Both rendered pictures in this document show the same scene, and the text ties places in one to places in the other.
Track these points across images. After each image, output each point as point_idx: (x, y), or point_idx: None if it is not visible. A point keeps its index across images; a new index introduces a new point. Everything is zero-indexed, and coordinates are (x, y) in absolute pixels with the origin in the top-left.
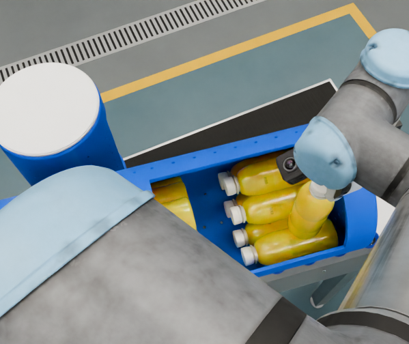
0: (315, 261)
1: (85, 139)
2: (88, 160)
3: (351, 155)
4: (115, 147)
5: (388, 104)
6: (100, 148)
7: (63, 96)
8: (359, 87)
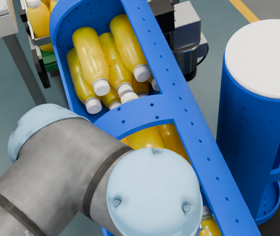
0: None
1: (251, 95)
2: (242, 111)
3: (20, 142)
4: (275, 142)
5: (87, 185)
6: (257, 118)
7: None
8: (110, 150)
